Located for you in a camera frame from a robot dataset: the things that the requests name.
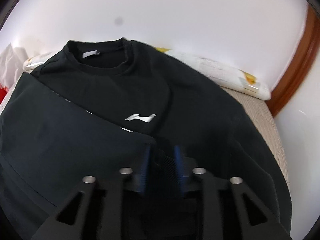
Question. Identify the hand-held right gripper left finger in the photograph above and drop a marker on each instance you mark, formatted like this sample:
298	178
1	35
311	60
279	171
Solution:
147	163

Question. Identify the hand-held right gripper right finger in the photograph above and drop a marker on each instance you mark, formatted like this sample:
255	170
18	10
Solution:
178	165

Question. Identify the black sweatshirt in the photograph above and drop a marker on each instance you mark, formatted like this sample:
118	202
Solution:
105	100

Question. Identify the white printed quilt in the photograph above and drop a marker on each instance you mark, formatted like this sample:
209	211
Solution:
225	72

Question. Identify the white plastic bag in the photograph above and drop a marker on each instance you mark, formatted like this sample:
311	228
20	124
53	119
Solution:
11	62

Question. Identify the brown wooden door frame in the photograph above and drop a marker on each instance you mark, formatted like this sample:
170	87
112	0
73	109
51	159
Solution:
297	65

